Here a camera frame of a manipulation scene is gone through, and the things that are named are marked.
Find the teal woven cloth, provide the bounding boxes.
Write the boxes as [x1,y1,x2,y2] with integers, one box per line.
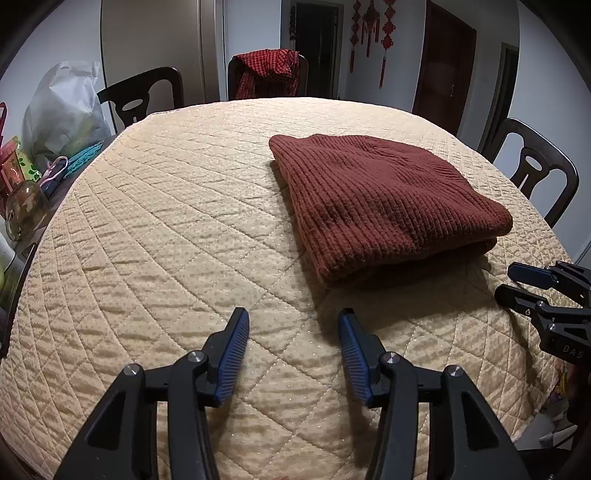
[61,140,106,177]

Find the dark wooden chair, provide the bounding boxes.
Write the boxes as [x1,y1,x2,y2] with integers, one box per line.
[491,117,580,228]
[96,67,185,136]
[227,52,310,101]

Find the red checked garment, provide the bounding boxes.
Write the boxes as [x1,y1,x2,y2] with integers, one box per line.
[231,48,301,100]

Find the glass jar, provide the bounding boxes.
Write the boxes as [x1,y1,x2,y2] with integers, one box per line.
[4,179,50,241]

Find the pink and blue pouch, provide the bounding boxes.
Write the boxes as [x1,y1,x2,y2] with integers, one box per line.
[39,155,70,193]

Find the dark doorway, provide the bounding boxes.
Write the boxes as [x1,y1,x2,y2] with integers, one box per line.
[290,1,346,100]

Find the dark narrow door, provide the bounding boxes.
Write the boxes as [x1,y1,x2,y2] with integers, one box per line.
[479,42,520,155]

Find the red knot wall ornament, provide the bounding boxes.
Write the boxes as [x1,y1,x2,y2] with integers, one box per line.
[361,0,380,58]
[379,0,398,89]
[349,0,362,75]

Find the dark brown door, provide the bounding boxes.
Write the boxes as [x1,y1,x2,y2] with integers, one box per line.
[412,0,477,137]

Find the beige quilted blanket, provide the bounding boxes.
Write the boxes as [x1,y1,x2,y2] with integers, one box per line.
[0,97,587,480]

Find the green leaf print packet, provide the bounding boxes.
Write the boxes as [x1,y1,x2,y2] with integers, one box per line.
[16,143,38,183]

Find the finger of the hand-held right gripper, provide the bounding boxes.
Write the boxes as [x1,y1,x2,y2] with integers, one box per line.
[507,261,591,296]
[494,285,591,326]

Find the black tray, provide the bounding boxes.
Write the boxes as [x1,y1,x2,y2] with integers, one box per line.
[0,241,38,358]

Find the rust red knit sweater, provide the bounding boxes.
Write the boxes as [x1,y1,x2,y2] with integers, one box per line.
[269,134,514,289]

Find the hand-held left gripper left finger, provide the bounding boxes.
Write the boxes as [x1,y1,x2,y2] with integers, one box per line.
[53,306,251,480]

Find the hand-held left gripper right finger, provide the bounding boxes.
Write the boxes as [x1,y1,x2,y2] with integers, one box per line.
[337,308,532,480]

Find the white plastic bag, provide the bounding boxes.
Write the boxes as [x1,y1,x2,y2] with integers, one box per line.
[22,60,114,161]

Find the red shopping bag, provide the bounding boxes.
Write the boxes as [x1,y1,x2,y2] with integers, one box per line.
[0,136,24,197]

